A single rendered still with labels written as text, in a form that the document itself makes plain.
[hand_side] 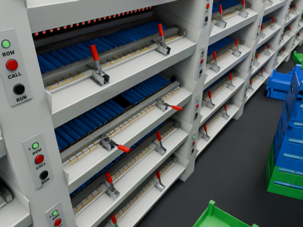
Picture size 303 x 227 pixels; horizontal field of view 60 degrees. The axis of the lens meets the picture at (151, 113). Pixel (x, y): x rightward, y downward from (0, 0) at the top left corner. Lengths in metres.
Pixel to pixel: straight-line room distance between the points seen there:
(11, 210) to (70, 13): 0.42
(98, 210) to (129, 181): 0.14
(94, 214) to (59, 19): 0.56
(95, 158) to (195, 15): 0.58
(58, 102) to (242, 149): 1.21
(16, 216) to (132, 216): 0.54
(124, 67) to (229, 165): 0.93
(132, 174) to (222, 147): 0.77
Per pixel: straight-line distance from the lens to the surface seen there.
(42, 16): 0.51
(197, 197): 1.28
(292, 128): 1.18
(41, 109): 0.54
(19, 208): 0.65
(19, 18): 0.48
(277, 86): 2.21
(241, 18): 1.42
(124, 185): 0.91
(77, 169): 0.70
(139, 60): 0.77
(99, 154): 0.73
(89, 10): 0.57
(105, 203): 0.87
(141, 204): 1.11
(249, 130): 1.77
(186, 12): 0.98
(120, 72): 0.69
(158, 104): 0.91
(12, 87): 0.49
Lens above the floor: 0.95
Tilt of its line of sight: 31 degrees down
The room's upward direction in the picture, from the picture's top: straight up
